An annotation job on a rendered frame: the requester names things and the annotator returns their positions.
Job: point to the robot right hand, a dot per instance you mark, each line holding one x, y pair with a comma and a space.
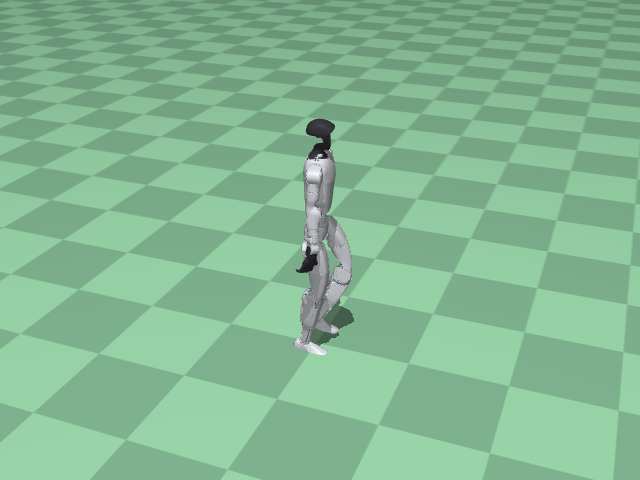
309, 262

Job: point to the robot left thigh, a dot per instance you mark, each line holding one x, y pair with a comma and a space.
338, 243

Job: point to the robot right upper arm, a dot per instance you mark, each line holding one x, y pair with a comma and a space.
313, 179

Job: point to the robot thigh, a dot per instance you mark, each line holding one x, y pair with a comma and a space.
338, 243
319, 276

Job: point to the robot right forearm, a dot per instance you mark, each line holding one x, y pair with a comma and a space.
312, 225

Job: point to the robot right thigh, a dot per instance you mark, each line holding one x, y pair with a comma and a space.
319, 276

